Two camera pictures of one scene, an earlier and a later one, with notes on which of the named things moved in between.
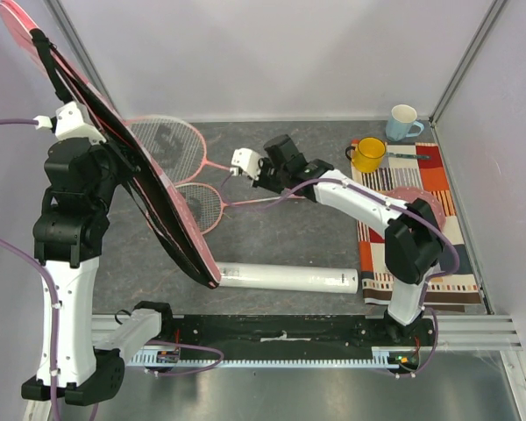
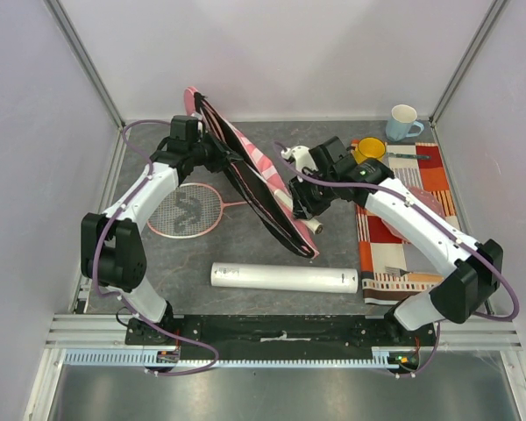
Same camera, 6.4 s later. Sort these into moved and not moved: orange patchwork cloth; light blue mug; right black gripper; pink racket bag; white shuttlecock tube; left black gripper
Moved: right black gripper; pink racket bag; left black gripper
Not moved: light blue mug; orange patchwork cloth; white shuttlecock tube
